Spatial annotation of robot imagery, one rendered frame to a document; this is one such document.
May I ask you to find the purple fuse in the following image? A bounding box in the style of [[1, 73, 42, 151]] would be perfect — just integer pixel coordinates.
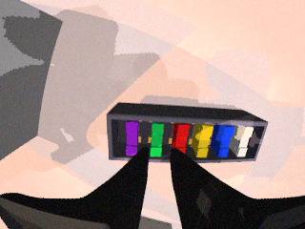
[[126, 121, 140, 156]]

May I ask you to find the red fuse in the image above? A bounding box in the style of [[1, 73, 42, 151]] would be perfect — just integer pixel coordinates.
[[172, 123, 190, 154]]

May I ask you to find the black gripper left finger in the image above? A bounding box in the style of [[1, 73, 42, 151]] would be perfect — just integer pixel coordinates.
[[0, 146, 150, 229]]

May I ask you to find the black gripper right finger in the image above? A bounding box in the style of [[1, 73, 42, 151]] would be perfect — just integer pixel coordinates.
[[171, 148, 305, 229]]

